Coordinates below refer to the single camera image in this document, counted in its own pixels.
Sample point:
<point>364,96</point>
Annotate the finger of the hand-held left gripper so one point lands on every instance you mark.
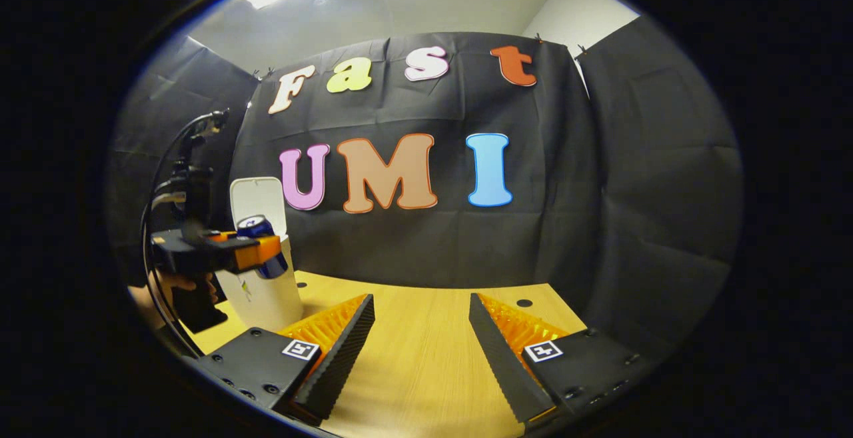
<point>256,254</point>
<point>223,235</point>

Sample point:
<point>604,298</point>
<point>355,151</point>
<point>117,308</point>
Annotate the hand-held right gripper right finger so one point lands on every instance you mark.
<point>506,368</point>

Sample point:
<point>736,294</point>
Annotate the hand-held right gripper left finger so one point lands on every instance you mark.
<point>340,361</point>

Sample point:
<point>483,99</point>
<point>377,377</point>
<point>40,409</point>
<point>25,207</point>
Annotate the blue pop can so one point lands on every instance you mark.
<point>256,226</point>

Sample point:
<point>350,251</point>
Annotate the white desktop garbage bin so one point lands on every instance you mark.
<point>266,304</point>

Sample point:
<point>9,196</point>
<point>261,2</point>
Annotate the wooden desktop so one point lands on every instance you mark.
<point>426,358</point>

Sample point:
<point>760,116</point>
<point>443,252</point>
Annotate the black backdrop cloth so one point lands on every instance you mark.
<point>600,191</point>

